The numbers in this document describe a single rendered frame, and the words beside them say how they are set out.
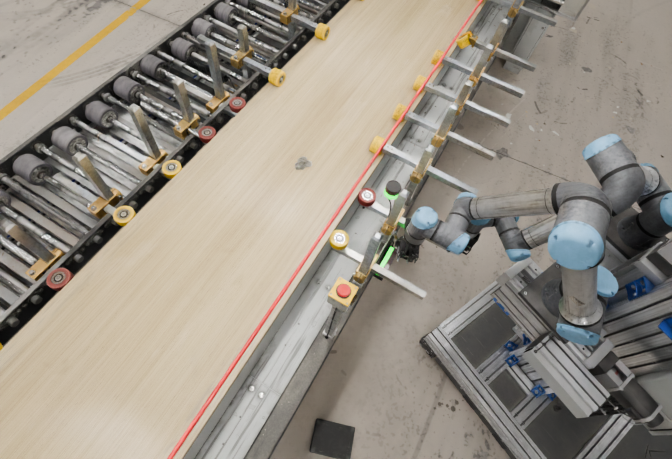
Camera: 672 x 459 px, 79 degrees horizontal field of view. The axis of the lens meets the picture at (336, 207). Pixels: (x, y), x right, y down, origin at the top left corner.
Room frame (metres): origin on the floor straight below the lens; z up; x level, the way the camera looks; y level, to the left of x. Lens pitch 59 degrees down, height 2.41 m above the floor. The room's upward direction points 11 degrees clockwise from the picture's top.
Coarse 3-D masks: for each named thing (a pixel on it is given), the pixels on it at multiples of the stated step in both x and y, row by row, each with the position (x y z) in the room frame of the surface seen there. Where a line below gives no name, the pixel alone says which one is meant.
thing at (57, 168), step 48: (336, 0) 2.50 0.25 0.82; (288, 48) 1.96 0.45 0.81; (96, 96) 1.33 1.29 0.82; (192, 96) 1.54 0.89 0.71; (240, 96) 1.52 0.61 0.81; (48, 144) 1.03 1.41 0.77; (96, 144) 1.11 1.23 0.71; (144, 144) 1.17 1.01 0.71; (96, 192) 0.85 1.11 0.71; (144, 192) 0.86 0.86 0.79; (48, 288) 0.37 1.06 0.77; (0, 336) 0.17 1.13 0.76
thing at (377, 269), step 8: (352, 256) 0.72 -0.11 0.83; (360, 256) 0.72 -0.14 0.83; (376, 264) 0.70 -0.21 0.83; (376, 272) 0.67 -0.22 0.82; (384, 272) 0.67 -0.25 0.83; (392, 280) 0.64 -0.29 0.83; (400, 280) 0.65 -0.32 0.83; (408, 288) 0.62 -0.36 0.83; (416, 288) 0.63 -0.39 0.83; (416, 296) 0.60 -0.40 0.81; (424, 296) 0.60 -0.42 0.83
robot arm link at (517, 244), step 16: (624, 176) 0.85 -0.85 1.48; (640, 176) 0.86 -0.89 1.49; (608, 192) 0.82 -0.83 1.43; (624, 192) 0.81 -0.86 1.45; (640, 192) 0.82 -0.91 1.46; (624, 208) 0.78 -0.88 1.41; (544, 224) 0.78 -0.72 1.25; (512, 240) 0.75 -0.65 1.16; (528, 240) 0.74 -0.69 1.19; (544, 240) 0.74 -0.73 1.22; (512, 256) 0.70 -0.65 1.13; (528, 256) 0.70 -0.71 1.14
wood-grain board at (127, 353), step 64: (384, 0) 2.46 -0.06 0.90; (448, 0) 2.59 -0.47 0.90; (320, 64) 1.77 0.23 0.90; (384, 64) 1.87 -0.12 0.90; (256, 128) 1.25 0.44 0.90; (320, 128) 1.32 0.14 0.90; (384, 128) 1.40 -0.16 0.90; (192, 192) 0.84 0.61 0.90; (256, 192) 0.90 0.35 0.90; (320, 192) 0.96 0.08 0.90; (128, 256) 0.51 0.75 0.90; (192, 256) 0.56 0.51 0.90; (256, 256) 0.61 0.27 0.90; (64, 320) 0.24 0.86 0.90; (128, 320) 0.28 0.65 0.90; (192, 320) 0.32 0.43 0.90; (256, 320) 0.36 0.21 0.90; (0, 384) 0.02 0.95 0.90; (64, 384) 0.05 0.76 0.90; (128, 384) 0.08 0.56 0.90; (192, 384) 0.12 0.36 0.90; (0, 448) -0.15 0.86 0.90; (64, 448) -0.12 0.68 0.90; (128, 448) -0.09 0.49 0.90
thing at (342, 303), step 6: (336, 282) 0.45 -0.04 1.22; (342, 282) 0.45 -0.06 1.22; (348, 282) 0.45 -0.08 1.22; (336, 288) 0.43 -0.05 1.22; (354, 288) 0.44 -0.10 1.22; (330, 294) 0.40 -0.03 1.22; (336, 294) 0.41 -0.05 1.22; (354, 294) 0.42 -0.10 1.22; (330, 300) 0.40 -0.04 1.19; (336, 300) 0.39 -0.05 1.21; (342, 300) 0.39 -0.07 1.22; (348, 300) 0.40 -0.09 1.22; (336, 306) 0.39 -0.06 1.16; (342, 306) 0.38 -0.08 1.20; (348, 306) 0.38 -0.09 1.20
